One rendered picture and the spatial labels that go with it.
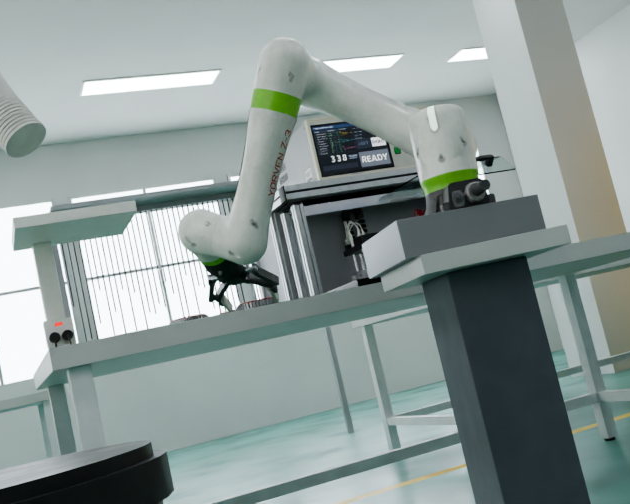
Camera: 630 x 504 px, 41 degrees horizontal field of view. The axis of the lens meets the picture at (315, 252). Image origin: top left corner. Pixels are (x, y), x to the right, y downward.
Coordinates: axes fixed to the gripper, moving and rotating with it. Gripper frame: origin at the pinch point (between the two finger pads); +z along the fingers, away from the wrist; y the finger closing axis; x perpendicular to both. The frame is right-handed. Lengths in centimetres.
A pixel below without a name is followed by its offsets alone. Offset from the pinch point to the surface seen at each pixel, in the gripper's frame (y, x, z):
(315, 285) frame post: -14.4, -10.5, 14.6
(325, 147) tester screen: -25, -53, 4
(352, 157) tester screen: -32, -52, 10
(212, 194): 117, -271, 246
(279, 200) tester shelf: -8.5, -36.9, 4.2
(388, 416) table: 8, -62, 223
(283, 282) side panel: -1.3, -21.8, 25.1
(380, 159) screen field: -39, -53, 16
